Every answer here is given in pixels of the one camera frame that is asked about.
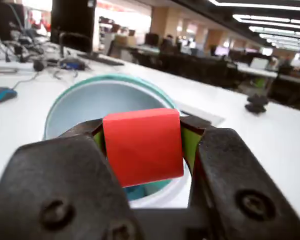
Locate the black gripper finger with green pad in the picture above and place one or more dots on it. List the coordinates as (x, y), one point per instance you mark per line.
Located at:
(52, 180)
(235, 180)

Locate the red cube block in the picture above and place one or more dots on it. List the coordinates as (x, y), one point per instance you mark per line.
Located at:
(142, 147)

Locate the teal whale-shaped bin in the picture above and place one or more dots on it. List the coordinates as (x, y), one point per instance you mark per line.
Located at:
(90, 100)

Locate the small black desk object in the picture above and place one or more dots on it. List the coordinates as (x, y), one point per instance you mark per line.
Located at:
(256, 105)

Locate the blue computer mouse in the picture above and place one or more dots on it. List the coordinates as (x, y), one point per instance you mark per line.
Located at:
(2, 95)

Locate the small black round object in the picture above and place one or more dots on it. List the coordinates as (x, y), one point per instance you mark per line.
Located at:
(39, 65)

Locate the blue and black device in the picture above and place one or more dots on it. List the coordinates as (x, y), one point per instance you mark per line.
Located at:
(72, 65)

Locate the black keyboard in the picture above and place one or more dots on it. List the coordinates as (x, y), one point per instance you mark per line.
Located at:
(100, 59)

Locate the black computer monitor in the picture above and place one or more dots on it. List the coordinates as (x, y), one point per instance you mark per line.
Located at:
(72, 22)

